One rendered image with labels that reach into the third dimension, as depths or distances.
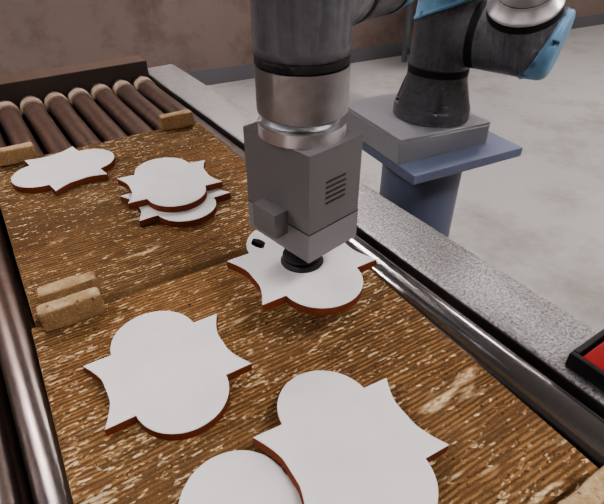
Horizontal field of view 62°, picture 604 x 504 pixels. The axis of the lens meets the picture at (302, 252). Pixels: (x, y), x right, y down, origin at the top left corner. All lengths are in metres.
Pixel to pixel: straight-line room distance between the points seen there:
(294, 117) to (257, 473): 0.27
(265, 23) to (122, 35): 3.65
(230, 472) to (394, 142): 0.70
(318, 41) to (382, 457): 0.30
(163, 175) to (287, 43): 0.42
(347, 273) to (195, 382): 0.17
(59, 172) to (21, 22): 3.14
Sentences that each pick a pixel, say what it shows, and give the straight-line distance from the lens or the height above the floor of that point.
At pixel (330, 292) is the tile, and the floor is 0.99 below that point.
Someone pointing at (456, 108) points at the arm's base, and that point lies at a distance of 1.03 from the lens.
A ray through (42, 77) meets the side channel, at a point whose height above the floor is 0.95.
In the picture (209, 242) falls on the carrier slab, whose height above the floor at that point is 0.94.
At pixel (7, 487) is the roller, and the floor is 0.91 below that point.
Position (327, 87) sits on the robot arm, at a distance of 0.39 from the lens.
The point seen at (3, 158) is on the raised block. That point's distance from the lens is 0.92.
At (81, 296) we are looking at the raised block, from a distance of 0.55.
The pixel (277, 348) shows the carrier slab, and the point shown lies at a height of 0.94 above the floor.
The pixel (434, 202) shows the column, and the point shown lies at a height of 0.76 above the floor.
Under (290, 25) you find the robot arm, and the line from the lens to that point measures 0.38.
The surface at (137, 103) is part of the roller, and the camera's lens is 1.17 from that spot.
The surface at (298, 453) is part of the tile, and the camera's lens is 0.40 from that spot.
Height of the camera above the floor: 1.30
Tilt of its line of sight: 36 degrees down
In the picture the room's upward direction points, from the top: straight up
